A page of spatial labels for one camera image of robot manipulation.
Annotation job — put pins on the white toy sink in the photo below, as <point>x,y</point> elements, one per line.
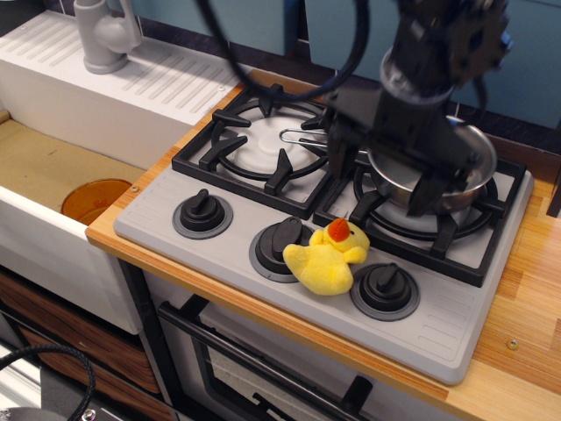
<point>80,127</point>

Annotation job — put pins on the black burner grate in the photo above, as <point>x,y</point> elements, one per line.
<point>268,152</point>
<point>470,245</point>

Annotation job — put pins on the black stove knob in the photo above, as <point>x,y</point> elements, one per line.
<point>266,249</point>
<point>385,292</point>
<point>202,216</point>

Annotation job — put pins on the black left stove knob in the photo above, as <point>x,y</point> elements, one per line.
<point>202,216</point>

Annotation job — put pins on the grey oven door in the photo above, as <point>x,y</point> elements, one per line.
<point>253,373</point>

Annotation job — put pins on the black middle stove knob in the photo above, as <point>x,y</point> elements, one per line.
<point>266,249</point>

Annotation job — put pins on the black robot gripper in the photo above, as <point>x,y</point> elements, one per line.
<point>415,87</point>

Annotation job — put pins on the grey toy faucet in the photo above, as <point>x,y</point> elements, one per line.
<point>106,40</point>

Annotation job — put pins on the grey toy stove top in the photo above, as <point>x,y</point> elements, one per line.
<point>250,202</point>

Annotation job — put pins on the wooden drawer fronts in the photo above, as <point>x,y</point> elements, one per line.
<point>124,375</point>

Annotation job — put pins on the black right burner grate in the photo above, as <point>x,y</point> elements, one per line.
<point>470,245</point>

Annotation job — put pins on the black right stove knob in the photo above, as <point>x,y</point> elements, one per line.
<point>385,292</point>

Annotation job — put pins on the yellow stuffed duck toy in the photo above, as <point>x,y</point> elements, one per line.
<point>323,266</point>

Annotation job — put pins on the black oven door handle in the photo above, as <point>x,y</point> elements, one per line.
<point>186,319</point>

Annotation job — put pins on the black left burner grate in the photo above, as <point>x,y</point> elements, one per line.
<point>268,152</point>

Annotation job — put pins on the orange plastic sink drain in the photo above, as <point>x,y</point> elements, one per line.
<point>87,202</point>

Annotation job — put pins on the stainless steel saucepan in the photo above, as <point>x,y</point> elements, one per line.
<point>398,158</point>

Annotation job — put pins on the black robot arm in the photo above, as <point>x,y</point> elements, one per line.
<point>438,47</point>

